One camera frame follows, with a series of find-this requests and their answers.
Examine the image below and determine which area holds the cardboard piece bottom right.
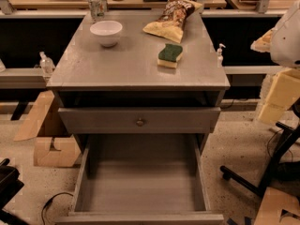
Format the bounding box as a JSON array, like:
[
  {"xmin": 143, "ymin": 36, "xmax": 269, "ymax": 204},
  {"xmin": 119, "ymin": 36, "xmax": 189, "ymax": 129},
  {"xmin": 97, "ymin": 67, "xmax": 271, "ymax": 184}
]
[{"xmin": 254, "ymin": 187, "xmax": 300, "ymax": 225}]

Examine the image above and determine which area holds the green and yellow sponge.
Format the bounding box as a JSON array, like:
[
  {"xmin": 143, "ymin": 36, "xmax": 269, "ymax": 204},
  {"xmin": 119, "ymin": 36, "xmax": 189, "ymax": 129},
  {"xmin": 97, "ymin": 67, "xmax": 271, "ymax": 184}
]
[{"xmin": 157, "ymin": 43, "xmax": 183, "ymax": 68}]

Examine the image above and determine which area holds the closed grey drawer with knob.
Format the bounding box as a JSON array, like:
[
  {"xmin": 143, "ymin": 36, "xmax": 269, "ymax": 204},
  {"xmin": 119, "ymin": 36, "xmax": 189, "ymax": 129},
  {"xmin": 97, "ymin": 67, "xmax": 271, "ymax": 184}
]
[{"xmin": 58, "ymin": 108, "xmax": 220, "ymax": 134}]

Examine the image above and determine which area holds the black equipment at left edge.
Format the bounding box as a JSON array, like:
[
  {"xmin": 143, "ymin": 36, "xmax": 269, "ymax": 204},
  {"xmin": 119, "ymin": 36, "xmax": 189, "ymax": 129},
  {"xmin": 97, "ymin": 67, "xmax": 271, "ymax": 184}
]
[{"xmin": 0, "ymin": 158, "xmax": 29, "ymax": 225}]

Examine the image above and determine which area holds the small white pump bottle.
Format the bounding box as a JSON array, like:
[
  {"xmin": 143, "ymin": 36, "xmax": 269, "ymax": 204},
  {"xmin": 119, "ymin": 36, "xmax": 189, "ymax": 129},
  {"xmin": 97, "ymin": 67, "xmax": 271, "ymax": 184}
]
[{"xmin": 217, "ymin": 43, "xmax": 226, "ymax": 67}]

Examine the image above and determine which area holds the black cable on floor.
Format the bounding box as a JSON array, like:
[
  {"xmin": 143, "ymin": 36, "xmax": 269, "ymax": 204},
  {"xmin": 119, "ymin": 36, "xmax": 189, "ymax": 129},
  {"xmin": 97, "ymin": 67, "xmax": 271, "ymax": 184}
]
[{"xmin": 40, "ymin": 191, "xmax": 74, "ymax": 225}]

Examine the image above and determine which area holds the yellow chip bag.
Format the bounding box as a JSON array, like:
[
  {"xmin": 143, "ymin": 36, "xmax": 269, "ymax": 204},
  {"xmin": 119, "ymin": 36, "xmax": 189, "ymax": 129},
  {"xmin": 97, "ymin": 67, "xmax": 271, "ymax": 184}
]
[{"xmin": 143, "ymin": 0, "xmax": 203, "ymax": 43}]

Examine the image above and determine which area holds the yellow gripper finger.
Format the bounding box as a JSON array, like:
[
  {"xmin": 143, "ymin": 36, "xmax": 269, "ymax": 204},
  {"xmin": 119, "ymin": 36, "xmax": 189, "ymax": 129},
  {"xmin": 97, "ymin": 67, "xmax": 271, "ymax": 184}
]
[
  {"xmin": 250, "ymin": 29, "xmax": 273, "ymax": 53},
  {"xmin": 257, "ymin": 68, "xmax": 300, "ymax": 125}
]

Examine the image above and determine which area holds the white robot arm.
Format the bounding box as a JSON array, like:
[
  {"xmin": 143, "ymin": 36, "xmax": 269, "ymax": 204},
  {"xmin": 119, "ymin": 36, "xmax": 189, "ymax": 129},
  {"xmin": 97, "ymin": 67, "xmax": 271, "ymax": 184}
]
[{"xmin": 250, "ymin": 0, "xmax": 300, "ymax": 125}]

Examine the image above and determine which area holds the silver soda can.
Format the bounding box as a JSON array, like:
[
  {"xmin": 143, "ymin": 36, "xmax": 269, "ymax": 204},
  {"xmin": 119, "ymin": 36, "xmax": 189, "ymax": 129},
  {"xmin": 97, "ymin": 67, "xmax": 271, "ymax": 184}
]
[{"xmin": 88, "ymin": 0, "xmax": 104, "ymax": 23}]

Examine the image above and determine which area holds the clear plastic bottle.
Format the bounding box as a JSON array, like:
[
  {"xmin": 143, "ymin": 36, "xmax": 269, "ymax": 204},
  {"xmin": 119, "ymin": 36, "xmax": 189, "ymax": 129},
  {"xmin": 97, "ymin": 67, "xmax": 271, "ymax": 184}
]
[{"xmin": 39, "ymin": 52, "xmax": 55, "ymax": 77}]

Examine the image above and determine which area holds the grey wooden drawer cabinet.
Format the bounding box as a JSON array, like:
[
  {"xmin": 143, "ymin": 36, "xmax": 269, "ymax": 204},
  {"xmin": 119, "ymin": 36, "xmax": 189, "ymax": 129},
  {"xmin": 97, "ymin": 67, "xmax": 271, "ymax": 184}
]
[{"xmin": 47, "ymin": 10, "xmax": 230, "ymax": 145}]

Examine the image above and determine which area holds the open grey bottom drawer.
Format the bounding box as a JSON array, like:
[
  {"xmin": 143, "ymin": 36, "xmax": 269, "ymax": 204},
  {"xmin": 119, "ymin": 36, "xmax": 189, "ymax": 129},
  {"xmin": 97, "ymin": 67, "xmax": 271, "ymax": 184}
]
[{"xmin": 56, "ymin": 134, "xmax": 224, "ymax": 225}]

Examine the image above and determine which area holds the cardboard box on floor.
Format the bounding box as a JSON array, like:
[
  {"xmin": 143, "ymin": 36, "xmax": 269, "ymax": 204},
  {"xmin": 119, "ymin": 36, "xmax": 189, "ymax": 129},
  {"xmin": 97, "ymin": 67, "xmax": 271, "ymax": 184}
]
[{"xmin": 14, "ymin": 91, "xmax": 81, "ymax": 168}]

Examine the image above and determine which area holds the white ceramic bowl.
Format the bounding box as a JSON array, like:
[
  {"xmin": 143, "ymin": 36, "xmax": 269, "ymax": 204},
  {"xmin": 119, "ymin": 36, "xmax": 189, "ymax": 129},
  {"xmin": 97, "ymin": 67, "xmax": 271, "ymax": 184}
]
[{"xmin": 90, "ymin": 21, "xmax": 123, "ymax": 47}]

